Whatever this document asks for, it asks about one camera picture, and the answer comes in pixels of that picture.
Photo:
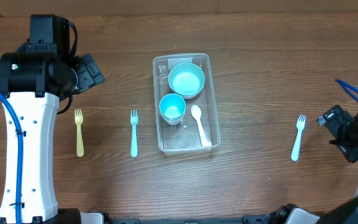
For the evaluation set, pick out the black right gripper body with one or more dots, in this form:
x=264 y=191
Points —
x=342 y=125

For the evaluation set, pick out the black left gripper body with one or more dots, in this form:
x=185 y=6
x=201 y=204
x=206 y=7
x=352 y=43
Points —
x=66 y=83

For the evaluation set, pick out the light blue plastic fork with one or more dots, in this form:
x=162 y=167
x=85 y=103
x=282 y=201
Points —
x=134 y=122
x=300 y=125

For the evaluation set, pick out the yellow plastic fork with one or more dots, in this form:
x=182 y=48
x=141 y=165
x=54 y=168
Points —
x=79 y=139

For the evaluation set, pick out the pink plastic spoon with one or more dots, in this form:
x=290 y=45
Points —
x=196 y=114

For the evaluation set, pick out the blue plastic cup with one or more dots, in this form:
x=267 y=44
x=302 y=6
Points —
x=172 y=106

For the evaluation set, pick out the blue plastic bowl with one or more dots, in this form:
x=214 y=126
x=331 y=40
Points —
x=186 y=89

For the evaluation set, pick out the teal plastic bowl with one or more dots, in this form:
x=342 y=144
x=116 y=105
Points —
x=186 y=72

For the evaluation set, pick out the pink plastic cup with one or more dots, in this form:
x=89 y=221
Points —
x=173 y=122

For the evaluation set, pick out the green plastic cup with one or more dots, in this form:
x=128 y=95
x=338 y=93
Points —
x=172 y=120

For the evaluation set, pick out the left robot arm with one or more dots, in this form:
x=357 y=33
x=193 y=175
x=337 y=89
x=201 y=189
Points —
x=29 y=195

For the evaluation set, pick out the clear plastic container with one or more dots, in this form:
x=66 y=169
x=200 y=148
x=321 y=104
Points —
x=184 y=137

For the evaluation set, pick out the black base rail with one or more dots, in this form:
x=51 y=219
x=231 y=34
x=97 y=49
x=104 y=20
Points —
x=191 y=219

